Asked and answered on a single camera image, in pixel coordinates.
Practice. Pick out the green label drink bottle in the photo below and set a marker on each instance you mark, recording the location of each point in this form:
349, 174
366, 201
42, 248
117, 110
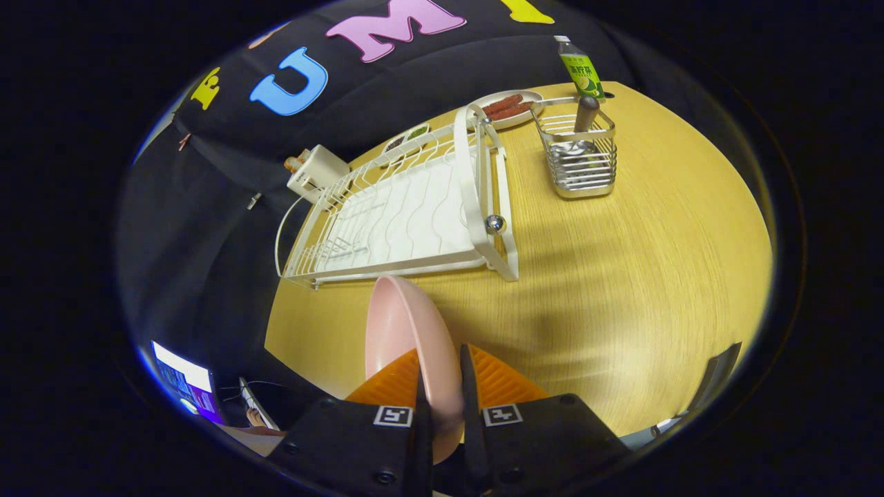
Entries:
581, 69

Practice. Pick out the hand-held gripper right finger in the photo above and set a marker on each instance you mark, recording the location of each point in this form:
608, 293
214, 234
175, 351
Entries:
539, 442

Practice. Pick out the metal spoon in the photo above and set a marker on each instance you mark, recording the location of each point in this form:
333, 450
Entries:
586, 114

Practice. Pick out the lit computer screen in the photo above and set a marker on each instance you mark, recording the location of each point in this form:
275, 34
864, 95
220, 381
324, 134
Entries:
183, 379

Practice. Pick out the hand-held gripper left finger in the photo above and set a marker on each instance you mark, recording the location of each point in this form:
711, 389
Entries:
345, 442

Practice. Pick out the red sausage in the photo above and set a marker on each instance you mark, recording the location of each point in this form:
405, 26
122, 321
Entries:
512, 110
503, 104

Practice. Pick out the white toaster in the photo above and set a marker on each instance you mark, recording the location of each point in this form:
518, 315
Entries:
319, 172

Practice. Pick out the pink plate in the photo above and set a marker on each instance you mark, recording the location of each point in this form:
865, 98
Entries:
407, 331

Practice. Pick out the white divided grain dish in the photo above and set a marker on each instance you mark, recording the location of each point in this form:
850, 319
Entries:
407, 137

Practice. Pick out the red cloth clip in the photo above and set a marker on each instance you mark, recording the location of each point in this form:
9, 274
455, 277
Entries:
183, 141

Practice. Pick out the white flat device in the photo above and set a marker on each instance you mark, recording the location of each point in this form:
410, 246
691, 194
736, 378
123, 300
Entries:
252, 400

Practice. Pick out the white plate with sausages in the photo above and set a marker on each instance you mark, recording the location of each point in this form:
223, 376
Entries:
528, 96

